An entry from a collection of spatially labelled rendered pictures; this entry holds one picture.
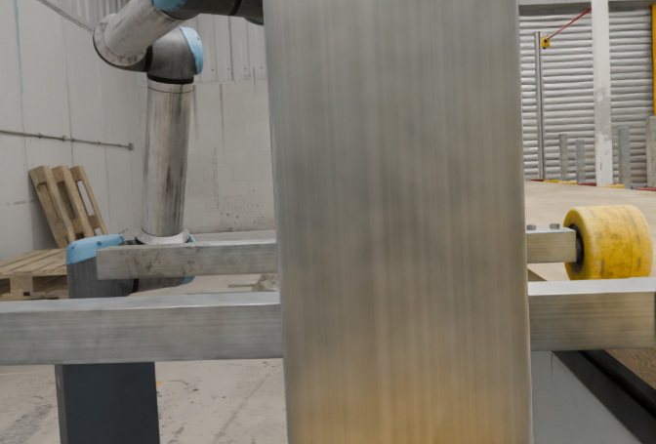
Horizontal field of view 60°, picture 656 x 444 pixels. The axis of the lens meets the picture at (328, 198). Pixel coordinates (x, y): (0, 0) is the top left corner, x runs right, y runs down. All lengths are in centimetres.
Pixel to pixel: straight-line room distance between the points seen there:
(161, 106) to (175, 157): 14
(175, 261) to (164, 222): 103
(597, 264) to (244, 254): 33
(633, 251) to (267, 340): 36
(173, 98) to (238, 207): 743
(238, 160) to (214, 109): 86
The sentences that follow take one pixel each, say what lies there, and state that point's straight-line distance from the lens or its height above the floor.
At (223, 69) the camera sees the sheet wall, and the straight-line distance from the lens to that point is 902.
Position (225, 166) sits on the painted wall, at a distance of 888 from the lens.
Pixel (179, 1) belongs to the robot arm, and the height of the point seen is 129.
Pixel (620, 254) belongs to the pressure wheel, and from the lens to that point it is 57.
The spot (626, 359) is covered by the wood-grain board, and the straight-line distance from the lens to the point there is 48.
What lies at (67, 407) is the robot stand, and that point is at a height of 46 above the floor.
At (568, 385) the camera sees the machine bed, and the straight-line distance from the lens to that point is 69.
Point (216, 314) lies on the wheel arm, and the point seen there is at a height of 96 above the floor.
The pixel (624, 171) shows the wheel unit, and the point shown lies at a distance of 273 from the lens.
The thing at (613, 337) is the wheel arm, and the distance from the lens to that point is 33.
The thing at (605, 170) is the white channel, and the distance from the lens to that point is 259.
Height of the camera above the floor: 103
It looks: 3 degrees down
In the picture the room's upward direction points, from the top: 3 degrees counter-clockwise
